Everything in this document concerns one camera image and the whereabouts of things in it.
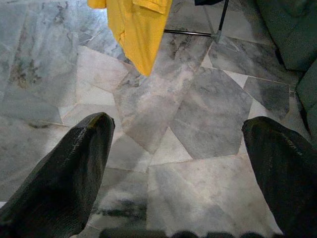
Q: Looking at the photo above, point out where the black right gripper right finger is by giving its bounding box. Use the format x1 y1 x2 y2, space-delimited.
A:
241 116 317 238

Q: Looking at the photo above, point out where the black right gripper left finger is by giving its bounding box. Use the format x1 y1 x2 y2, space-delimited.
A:
0 112 115 238

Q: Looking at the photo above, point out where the grey green leather sofa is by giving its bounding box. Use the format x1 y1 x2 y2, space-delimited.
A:
255 0 317 136

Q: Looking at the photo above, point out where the yellow shirt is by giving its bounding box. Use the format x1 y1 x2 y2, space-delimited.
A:
88 0 173 77

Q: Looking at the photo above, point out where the black clothes rack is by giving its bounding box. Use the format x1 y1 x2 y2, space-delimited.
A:
164 0 230 42

